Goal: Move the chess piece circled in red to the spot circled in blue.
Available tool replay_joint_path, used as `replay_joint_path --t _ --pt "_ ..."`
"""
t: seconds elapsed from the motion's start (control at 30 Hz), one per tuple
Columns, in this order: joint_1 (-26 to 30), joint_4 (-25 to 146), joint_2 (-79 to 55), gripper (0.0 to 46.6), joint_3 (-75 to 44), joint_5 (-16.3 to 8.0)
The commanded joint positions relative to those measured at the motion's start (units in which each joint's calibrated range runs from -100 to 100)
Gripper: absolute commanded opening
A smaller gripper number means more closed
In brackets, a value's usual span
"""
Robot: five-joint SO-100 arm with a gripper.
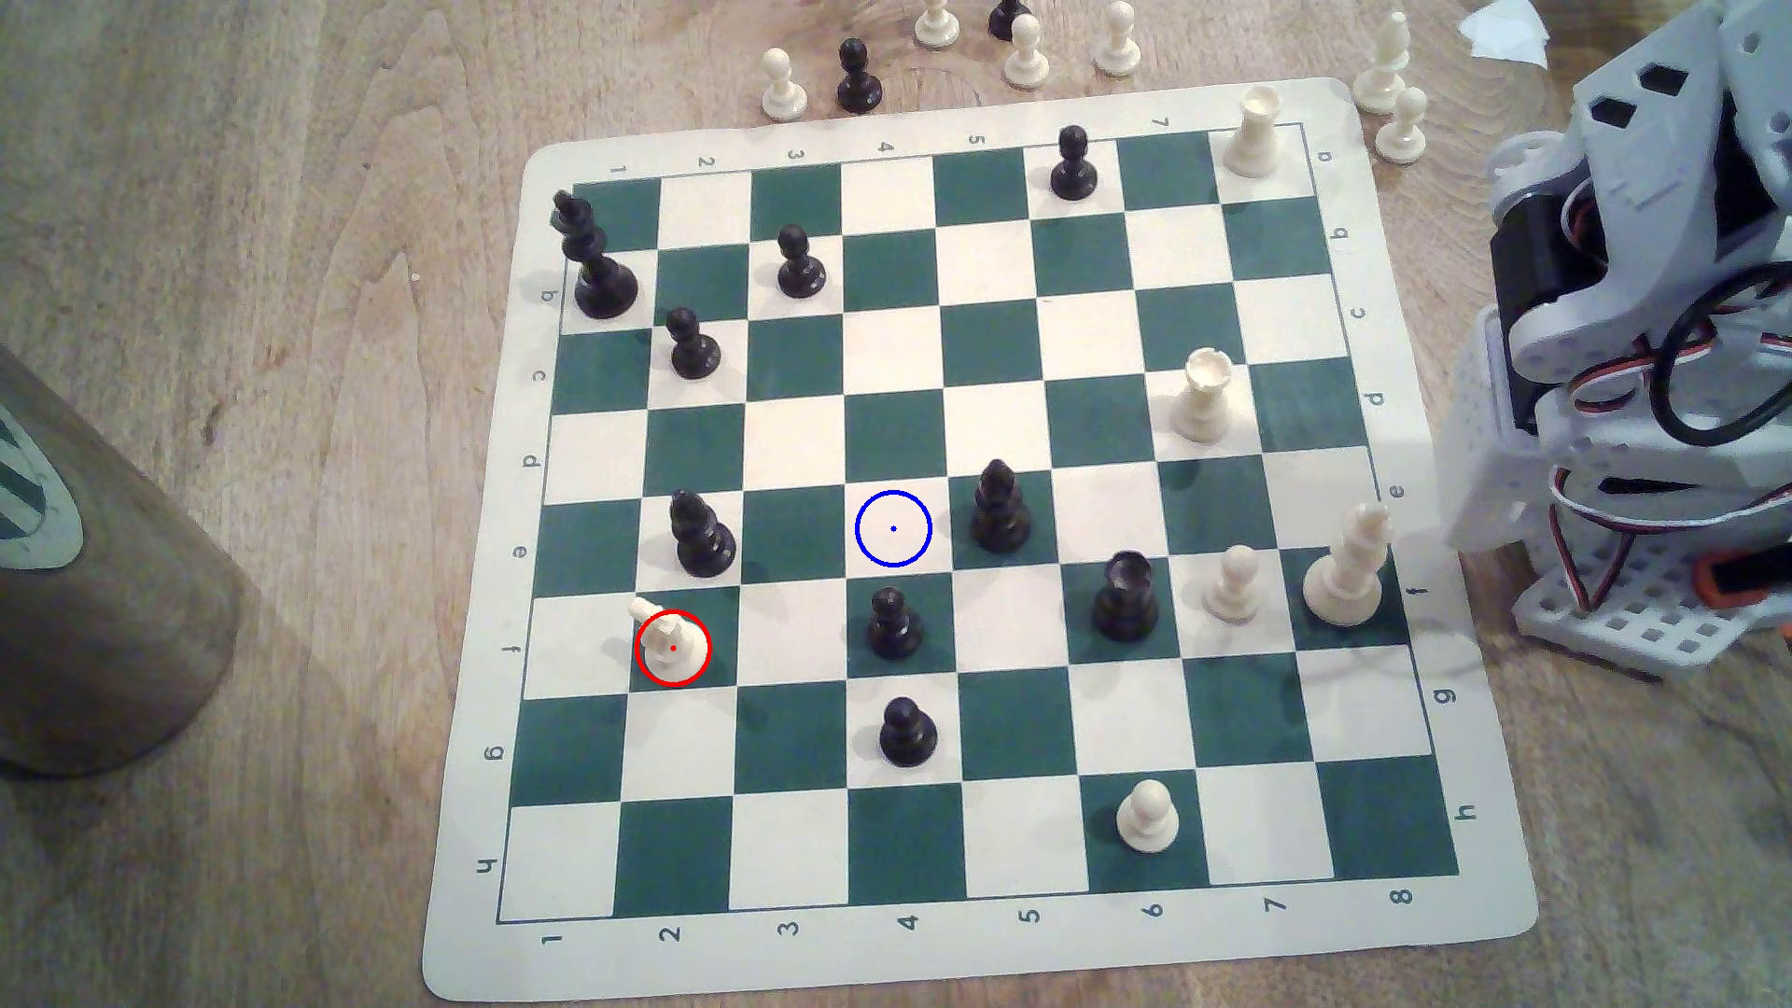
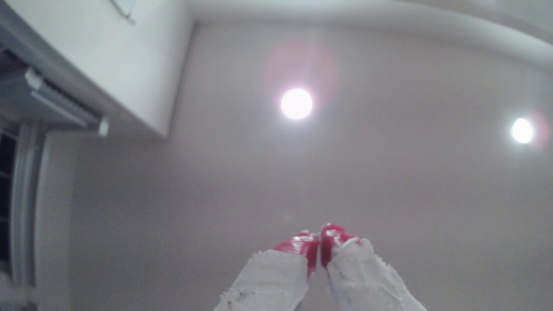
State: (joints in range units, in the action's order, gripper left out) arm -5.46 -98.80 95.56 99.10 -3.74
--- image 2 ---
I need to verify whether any gripper finger red tip taped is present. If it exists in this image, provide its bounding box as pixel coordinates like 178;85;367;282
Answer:
214;231;320;311
320;223;428;311

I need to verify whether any round ceiling light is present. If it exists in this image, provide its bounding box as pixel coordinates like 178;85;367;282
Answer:
281;88;313;120
512;118;534;144

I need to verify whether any window with grey frame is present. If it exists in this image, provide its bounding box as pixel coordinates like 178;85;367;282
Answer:
0;123;44;288

